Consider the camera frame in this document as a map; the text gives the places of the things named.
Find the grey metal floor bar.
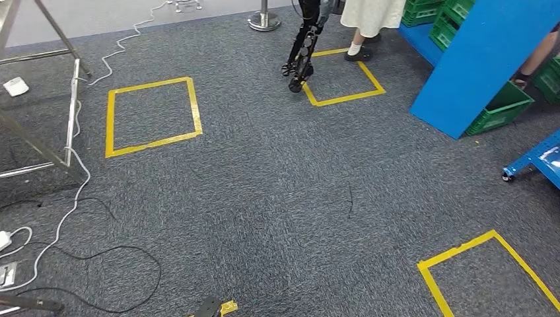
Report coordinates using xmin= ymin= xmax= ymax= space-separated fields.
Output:
xmin=0 ymin=294 xmax=65 ymax=314

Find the standing humanoid robot leg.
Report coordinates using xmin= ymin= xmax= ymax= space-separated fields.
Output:
xmin=281 ymin=0 xmax=337 ymax=94

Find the black cable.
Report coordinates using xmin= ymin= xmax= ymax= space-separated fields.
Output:
xmin=0 ymin=197 xmax=162 ymax=314

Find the blue metal shelf panel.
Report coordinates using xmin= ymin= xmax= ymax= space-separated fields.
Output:
xmin=409 ymin=0 xmax=560 ymax=140

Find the stainless steel side table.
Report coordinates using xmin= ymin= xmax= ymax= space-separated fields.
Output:
xmin=0 ymin=0 xmax=92 ymax=184

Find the chrome wheeled stand base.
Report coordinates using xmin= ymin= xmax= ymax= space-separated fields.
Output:
xmin=174 ymin=0 xmax=203 ymax=14

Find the green plastic crate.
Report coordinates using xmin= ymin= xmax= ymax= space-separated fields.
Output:
xmin=531 ymin=53 xmax=560 ymax=106
xmin=402 ymin=0 xmax=447 ymax=28
xmin=429 ymin=0 xmax=477 ymax=52
xmin=464 ymin=81 xmax=536 ymax=137

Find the chrome round stand base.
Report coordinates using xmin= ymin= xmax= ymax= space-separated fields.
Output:
xmin=247 ymin=0 xmax=282 ymax=32

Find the white cable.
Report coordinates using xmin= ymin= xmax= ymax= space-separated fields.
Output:
xmin=0 ymin=0 xmax=174 ymax=293

